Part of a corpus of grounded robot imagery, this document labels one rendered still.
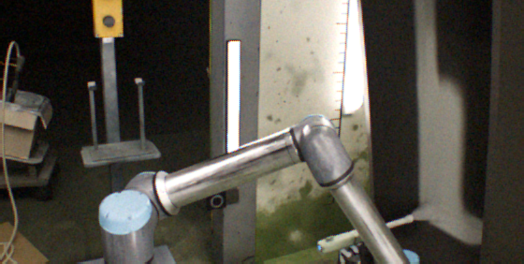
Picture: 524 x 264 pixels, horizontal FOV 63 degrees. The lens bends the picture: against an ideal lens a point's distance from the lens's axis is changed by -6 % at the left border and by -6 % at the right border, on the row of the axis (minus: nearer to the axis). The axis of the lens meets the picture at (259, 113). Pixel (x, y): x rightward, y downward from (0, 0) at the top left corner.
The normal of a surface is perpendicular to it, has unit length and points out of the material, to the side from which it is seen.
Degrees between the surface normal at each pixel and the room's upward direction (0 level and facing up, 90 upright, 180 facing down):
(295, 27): 90
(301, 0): 90
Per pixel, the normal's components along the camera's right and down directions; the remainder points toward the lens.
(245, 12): 0.44, 0.26
